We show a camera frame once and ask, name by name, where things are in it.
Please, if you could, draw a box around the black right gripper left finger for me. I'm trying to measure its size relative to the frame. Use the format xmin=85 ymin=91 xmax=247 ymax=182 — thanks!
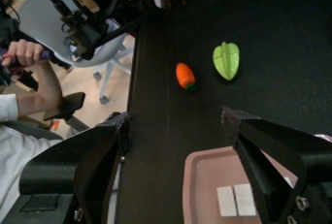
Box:
xmin=19 ymin=112 xmax=131 ymax=224

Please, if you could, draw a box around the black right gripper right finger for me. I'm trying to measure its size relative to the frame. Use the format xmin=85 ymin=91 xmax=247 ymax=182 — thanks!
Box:
xmin=221 ymin=106 xmax=332 ymax=224

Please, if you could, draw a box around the person's bare forearm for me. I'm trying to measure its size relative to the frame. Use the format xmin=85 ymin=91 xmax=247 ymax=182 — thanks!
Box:
xmin=16 ymin=60 xmax=64 ymax=117

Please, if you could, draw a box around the person's bare hand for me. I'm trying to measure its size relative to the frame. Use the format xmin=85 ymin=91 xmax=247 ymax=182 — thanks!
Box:
xmin=2 ymin=39 xmax=47 ymax=69

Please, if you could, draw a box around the person's white shirt torso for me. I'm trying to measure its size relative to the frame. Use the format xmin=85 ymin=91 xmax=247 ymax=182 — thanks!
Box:
xmin=0 ymin=93 xmax=64 ymax=224

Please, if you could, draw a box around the white rectangular label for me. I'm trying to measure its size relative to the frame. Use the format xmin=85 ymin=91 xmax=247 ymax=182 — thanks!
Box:
xmin=216 ymin=185 xmax=238 ymax=218
xmin=232 ymin=182 xmax=259 ymax=217

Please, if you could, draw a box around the pink plastic tray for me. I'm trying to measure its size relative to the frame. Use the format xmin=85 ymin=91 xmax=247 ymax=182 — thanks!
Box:
xmin=182 ymin=145 xmax=300 ymax=224

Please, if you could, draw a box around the black chair armrest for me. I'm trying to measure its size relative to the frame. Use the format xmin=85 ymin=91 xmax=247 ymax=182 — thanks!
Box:
xmin=43 ymin=91 xmax=87 ymax=121

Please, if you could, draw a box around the green toy leaf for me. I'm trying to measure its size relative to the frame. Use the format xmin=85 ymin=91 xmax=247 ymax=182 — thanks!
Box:
xmin=212 ymin=41 xmax=241 ymax=81

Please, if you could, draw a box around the orange toy carrot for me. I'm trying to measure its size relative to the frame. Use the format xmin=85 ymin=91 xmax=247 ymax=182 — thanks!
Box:
xmin=176 ymin=62 xmax=198 ymax=93

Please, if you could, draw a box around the white office chair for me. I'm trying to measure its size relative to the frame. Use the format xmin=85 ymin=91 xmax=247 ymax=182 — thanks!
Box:
xmin=18 ymin=0 xmax=135 ymax=105

